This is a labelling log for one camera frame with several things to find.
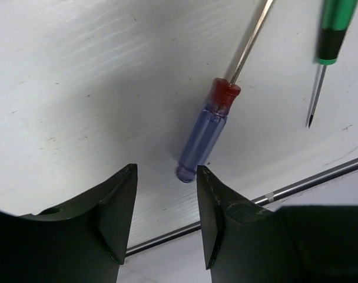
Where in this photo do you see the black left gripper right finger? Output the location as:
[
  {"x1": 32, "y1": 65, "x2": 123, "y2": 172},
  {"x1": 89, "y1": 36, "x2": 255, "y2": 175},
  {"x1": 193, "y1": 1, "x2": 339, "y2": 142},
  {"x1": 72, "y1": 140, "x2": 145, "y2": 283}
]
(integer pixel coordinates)
[{"x1": 197, "y1": 166, "x2": 358, "y2": 282}]

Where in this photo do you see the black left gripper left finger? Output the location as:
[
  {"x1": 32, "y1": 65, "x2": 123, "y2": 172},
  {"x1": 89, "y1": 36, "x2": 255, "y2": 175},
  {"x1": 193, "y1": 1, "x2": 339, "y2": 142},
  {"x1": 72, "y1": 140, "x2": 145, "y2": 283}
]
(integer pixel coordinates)
[{"x1": 0, "y1": 164, "x2": 138, "y2": 282}]

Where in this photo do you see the blue red handled screwdriver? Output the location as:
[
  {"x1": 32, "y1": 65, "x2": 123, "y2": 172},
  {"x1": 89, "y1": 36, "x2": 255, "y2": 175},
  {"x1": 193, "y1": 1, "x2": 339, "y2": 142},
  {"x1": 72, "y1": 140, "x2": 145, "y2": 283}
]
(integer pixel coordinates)
[{"x1": 175, "y1": 1, "x2": 274, "y2": 183}]

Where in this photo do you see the green black precision screwdriver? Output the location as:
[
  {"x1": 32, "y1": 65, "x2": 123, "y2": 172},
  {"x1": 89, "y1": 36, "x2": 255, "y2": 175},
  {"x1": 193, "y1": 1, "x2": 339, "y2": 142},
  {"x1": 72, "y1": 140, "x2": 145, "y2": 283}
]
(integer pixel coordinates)
[{"x1": 306, "y1": 0, "x2": 358, "y2": 128}]

